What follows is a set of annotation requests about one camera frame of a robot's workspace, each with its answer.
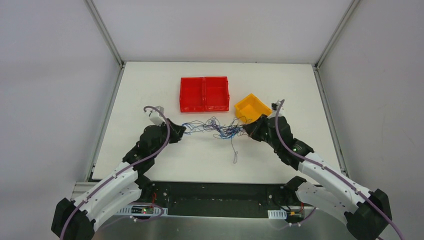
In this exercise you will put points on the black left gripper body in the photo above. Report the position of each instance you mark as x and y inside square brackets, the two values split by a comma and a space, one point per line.
[174, 131]

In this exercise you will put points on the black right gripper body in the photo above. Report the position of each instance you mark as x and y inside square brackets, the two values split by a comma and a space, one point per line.
[255, 128]

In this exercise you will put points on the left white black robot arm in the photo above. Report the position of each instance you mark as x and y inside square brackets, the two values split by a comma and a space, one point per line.
[81, 217]

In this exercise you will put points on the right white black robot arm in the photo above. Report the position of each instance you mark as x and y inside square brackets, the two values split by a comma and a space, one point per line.
[365, 213]

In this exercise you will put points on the yellow plastic bin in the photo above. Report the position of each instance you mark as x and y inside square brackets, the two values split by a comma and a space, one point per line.
[250, 108]

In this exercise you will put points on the left red plastic bin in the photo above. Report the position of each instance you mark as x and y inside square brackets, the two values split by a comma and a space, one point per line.
[191, 95]

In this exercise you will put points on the red plastic bin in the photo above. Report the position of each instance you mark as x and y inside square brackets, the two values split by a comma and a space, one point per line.
[191, 95]
[217, 97]

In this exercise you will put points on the right red plastic bin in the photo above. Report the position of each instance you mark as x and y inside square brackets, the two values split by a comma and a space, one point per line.
[217, 97]

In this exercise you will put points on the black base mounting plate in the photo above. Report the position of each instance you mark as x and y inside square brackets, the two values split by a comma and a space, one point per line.
[228, 200]

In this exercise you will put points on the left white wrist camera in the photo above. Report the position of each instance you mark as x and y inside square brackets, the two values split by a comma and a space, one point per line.
[154, 115]

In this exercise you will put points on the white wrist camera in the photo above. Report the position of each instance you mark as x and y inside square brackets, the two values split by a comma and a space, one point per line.
[154, 115]
[277, 108]

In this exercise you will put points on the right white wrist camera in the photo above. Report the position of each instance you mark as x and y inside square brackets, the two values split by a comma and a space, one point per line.
[277, 108]

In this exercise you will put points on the left white cable duct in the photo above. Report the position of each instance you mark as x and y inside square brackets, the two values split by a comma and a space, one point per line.
[142, 211]

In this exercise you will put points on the white cable duct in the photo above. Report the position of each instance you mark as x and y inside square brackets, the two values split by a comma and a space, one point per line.
[142, 211]
[277, 214]

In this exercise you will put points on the right white cable duct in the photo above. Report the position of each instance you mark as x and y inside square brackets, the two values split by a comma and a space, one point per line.
[277, 214]

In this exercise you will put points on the aluminium frame rail left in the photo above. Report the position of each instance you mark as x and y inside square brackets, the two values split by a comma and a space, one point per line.
[119, 65]

